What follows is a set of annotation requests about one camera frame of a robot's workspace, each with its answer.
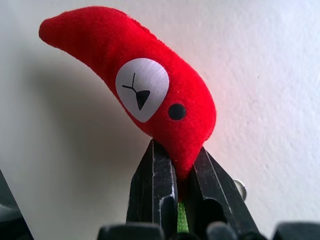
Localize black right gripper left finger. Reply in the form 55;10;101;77
125;139;179;235

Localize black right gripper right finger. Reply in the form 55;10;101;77
186;146;260;237

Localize red chili pepper plush toy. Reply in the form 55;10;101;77
38;6;217;235

